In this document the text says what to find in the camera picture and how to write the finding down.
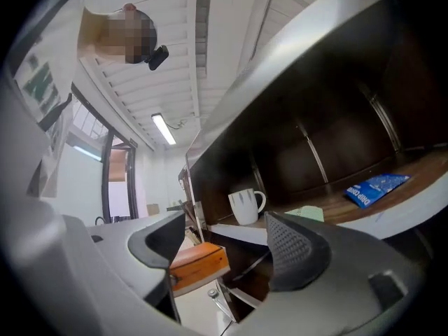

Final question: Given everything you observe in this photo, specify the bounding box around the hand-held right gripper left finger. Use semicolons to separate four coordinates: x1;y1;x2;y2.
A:
87;210;186;308

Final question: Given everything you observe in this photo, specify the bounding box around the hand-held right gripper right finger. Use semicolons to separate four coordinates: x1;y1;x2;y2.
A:
230;210;426;336

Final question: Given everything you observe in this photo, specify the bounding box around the dark wooden shelf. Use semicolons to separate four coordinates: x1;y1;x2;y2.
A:
177;0;448;323

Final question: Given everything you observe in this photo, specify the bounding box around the light green paper pad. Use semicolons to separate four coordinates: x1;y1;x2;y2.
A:
284;205;325;223

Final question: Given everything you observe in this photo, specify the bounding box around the orange wooden box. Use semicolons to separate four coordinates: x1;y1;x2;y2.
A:
169;241;231;293

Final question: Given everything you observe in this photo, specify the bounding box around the white mug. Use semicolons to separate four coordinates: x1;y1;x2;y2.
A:
227;188;267;226

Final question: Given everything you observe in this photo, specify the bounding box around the blue packet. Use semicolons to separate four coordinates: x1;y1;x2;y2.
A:
343;173;412;209

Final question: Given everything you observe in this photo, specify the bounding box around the long ceiling lamp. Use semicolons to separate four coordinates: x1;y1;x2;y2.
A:
150;113;177;146

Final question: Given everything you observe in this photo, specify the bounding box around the person's white shirt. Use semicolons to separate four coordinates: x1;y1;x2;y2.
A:
48;0;141;83

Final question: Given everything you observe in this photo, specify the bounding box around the black door frame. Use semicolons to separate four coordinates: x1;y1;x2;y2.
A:
100;127;138;224

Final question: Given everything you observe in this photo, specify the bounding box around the black head camera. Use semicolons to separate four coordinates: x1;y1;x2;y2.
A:
144;45;170;71

